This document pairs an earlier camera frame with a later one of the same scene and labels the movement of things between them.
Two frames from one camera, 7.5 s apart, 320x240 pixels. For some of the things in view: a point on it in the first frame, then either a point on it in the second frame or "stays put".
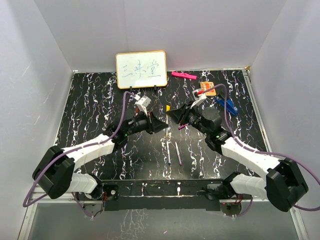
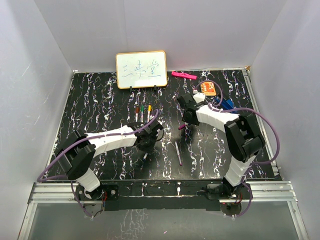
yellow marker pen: (168, 109) to (149, 110)
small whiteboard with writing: (141, 69) stays put
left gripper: (153, 124) to (148, 149)
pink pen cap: (181, 127) stays put
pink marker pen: (179, 159) stays put
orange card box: (206, 85) stays put
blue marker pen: (168, 153) to (145, 156)
